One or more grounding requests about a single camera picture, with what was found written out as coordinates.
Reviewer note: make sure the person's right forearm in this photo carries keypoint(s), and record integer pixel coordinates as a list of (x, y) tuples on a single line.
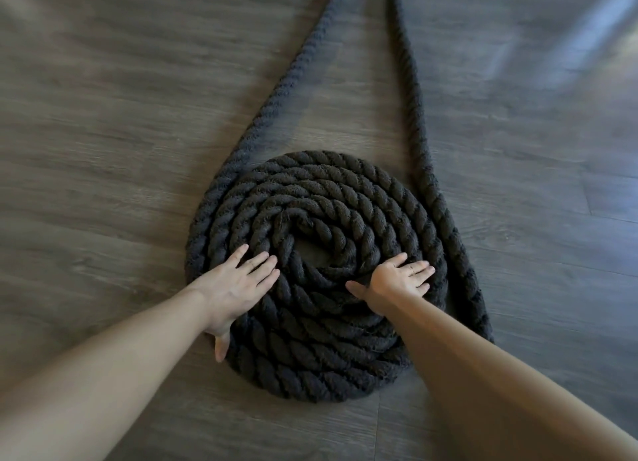
[(498, 376)]

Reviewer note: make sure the person's left forearm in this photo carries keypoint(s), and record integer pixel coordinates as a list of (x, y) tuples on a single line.
[(99, 376)]

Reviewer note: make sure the person's left hand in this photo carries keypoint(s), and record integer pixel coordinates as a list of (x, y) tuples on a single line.
[(232, 291)]

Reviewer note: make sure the person's right hand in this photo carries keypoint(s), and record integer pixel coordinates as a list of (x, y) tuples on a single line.
[(394, 284)]

